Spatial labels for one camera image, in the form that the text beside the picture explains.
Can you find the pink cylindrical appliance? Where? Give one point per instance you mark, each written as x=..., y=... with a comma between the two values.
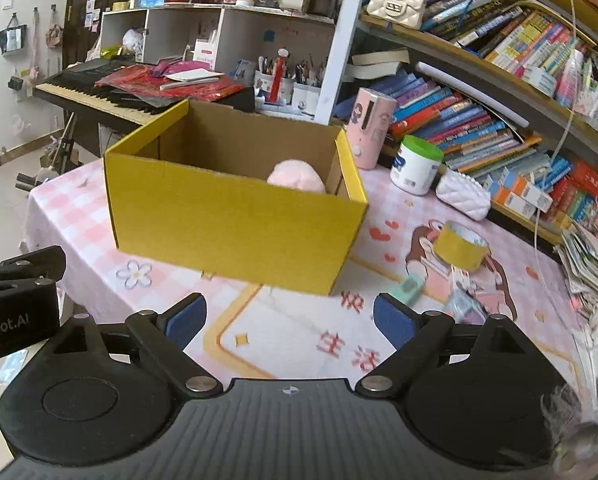
x=371, y=130

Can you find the thick cream paged book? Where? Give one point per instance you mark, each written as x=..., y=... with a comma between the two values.
x=379, y=57

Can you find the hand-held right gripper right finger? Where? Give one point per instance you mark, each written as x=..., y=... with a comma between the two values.
x=394, y=320

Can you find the stack of paper booklets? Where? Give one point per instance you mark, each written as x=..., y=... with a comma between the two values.
x=589, y=265

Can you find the small green toy car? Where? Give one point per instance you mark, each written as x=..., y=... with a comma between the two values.
x=409, y=290

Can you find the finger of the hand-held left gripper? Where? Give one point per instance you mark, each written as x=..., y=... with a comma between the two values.
x=34, y=266

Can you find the yellow cardboard box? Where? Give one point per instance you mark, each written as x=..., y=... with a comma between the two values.
x=229, y=225

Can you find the orange and white boxes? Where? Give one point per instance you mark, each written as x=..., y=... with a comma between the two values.
x=521, y=195

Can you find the white plastic bag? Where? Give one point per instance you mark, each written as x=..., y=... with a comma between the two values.
x=134, y=40

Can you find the white pen cup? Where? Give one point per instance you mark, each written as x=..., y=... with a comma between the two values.
x=306, y=97
x=266, y=87

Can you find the white quilted pouch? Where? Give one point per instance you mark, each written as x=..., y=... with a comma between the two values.
x=461, y=195

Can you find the row of thin picture books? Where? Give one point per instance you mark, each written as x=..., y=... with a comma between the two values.
x=454, y=125

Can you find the red boxed book set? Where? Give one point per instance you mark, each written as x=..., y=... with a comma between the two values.
x=584, y=200

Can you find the yellow tape roll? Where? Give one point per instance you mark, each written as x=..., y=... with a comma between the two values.
x=454, y=250

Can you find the red paper sheets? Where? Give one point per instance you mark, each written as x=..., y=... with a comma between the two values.
x=139, y=80

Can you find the white booklet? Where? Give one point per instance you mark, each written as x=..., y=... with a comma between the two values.
x=194, y=76

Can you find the white rolled paper tube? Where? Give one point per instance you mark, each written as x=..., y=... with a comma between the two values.
x=469, y=90

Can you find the pink checked printed tablecloth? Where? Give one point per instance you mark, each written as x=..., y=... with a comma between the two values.
x=154, y=280

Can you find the white cubby shelf unit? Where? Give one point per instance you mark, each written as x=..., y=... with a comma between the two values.
x=239, y=35

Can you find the row of leaning colourful books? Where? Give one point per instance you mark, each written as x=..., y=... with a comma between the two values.
x=504, y=35

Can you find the pink hanging bag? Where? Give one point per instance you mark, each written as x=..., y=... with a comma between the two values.
x=54, y=35

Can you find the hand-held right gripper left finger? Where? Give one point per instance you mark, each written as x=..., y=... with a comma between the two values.
x=186, y=317

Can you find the pink plush toy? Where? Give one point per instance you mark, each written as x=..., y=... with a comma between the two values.
x=296, y=175

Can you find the purple plastic toy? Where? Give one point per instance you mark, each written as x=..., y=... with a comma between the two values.
x=461, y=306

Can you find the black keyboard stand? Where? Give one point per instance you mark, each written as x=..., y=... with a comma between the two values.
x=61, y=150

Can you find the white jar with green lid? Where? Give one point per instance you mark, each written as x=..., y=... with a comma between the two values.
x=414, y=170

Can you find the black tote bag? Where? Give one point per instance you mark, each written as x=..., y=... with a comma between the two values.
x=13, y=40

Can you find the white and red box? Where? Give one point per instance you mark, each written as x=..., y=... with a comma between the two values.
x=205, y=55

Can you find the black electronic keyboard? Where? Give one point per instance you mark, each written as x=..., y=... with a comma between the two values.
x=74, y=82

